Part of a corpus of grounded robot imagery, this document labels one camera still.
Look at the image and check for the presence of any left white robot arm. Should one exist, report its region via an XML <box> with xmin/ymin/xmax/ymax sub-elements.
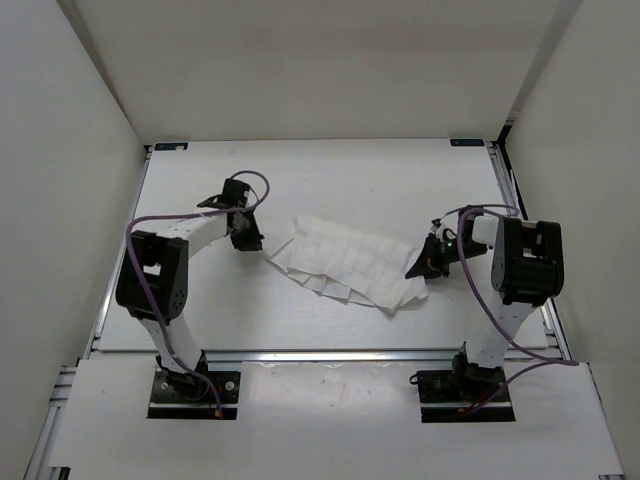
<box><xmin>116</xmin><ymin>182</ymin><xmax>264</xmax><ymax>400</ymax></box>

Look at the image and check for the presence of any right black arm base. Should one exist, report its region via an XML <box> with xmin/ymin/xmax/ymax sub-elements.
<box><xmin>409</xmin><ymin>351</ymin><xmax>516</xmax><ymax>424</ymax></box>

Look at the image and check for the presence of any aluminium table frame rail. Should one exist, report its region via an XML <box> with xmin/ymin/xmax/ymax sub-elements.
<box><xmin>205</xmin><ymin>349</ymin><xmax>457</xmax><ymax>363</ymax></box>

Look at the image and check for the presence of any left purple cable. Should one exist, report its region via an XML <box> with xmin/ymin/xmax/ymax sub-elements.
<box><xmin>124</xmin><ymin>170</ymin><xmax>272</xmax><ymax>419</ymax></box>

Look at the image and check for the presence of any white fabric skirt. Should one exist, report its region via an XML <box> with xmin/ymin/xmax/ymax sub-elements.
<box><xmin>264</xmin><ymin>214</ymin><xmax>429</xmax><ymax>315</ymax></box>

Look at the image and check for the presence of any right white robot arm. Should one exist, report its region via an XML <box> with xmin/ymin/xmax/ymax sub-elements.
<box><xmin>405</xmin><ymin>206</ymin><xmax>565</xmax><ymax>400</ymax></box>

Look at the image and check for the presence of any blue corner label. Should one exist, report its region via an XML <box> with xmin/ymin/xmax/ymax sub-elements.
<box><xmin>154</xmin><ymin>142</ymin><xmax>189</xmax><ymax>151</ymax></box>
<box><xmin>450</xmin><ymin>138</ymin><xmax>485</xmax><ymax>147</ymax></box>

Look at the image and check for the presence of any left blue corner label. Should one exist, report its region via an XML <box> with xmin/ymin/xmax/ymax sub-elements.
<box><xmin>154</xmin><ymin>142</ymin><xmax>189</xmax><ymax>151</ymax></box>

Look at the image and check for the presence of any right blue corner label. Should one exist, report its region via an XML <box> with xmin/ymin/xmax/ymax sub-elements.
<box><xmin>450</xmin><ymin>138</ymin><xmax>485</xmax><ymax>147</ymax></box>

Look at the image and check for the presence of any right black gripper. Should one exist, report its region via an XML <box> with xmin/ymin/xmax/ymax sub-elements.
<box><xmin>406</xmin><ymin>232</ymin><xmax>487</xmax><ymax>280</ymax></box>

